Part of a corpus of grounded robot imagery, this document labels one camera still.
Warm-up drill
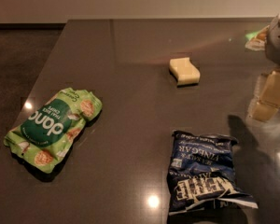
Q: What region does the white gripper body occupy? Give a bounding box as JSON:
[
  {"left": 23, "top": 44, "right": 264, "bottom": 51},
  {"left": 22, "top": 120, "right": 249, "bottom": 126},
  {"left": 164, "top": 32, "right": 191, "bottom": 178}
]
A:
[{"left": 265, "top": 12, "right": 280, "bottom": 64}]

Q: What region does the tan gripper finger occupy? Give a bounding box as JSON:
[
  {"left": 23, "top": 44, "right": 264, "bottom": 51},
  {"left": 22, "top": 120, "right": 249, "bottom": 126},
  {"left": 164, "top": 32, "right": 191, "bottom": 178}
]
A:
[{"left": 245, "top": 26, "right": 269, "bottom": 51}]

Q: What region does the yellow sponge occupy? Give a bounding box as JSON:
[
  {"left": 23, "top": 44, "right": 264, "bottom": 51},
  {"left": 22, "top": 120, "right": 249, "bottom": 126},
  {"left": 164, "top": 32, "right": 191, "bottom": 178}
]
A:
[{"left": 169, "top": 57, "right": 201, "bottom": 86}]

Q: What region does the blue kettle chips bag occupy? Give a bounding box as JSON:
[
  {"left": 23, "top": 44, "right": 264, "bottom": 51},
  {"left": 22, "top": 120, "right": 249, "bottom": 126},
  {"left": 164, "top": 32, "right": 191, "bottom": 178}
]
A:
[{"left": 167, "top": 131, "right": 258, "bottom": 216}]

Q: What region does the green rice chips bag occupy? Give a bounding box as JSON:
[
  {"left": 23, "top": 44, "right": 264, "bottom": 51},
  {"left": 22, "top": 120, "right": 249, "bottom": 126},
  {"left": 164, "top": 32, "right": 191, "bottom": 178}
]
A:
[{"left": 4, "top": 88, "right": 103, "bottom": 174}]

